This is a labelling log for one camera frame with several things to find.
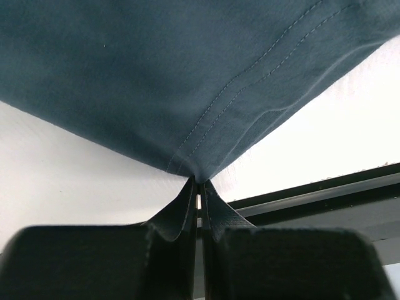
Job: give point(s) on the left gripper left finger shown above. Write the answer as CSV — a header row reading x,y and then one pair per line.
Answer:
x,y
170,256

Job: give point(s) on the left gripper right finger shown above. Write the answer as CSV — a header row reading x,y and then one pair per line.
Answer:
x,y
217,216

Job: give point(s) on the blue-grey t shirt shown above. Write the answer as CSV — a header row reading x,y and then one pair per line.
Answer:
x,y
184,86

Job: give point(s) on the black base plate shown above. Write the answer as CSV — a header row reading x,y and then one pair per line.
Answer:
x,y
366,200

